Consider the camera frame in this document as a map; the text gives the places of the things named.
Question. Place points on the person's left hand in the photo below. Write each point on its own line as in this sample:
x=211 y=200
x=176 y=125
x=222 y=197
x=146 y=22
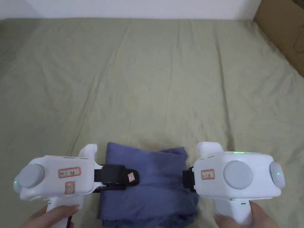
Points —
x=45 y=218

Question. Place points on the person's right hand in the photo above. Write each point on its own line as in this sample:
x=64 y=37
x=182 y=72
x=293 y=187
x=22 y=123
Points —
x=261 y=218

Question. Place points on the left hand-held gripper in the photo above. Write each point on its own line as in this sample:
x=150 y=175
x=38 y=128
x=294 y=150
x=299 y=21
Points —
x=52 y=175

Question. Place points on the dark blue garment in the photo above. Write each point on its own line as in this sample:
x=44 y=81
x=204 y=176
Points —
x=156 y=180

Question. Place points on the bed with pale green sheet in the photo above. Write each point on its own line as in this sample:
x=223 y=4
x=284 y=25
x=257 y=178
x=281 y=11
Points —
x=147 y=78

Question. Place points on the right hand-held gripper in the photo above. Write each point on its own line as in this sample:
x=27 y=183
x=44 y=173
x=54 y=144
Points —
x=237 y=175

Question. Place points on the brown padded headboard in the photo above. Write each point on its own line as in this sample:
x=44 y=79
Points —
x=282 y=28

